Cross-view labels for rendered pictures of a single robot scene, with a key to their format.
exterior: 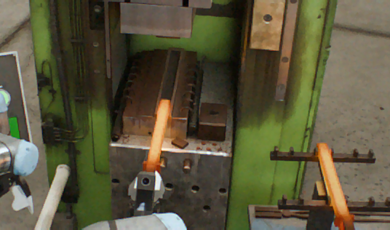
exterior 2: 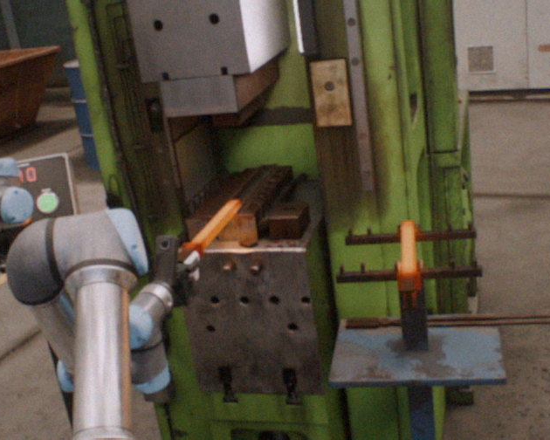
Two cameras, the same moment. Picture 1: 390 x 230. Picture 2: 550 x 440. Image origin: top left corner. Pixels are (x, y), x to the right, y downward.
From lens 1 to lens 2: 0.75 m
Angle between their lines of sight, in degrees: 20
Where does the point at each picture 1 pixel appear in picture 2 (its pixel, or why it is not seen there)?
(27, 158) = (15, 201)
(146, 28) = (190, 106)
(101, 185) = not seen: hidden behind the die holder
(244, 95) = (327, 189)
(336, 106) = (543, 277)
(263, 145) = (363, 254)
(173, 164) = (243, 269)
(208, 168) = (283, 271)
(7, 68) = (56, 169)
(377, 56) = not seen: outside the picture
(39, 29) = (101, 140)
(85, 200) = (178, 351)
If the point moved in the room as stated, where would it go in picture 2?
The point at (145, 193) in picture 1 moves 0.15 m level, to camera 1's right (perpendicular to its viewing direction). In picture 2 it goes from (165, 258) to (231, 256)
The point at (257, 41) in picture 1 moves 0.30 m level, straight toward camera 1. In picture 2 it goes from (325, 116) to (291, 149)
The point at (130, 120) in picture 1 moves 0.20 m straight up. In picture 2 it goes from (194, 223) to (182, 154)
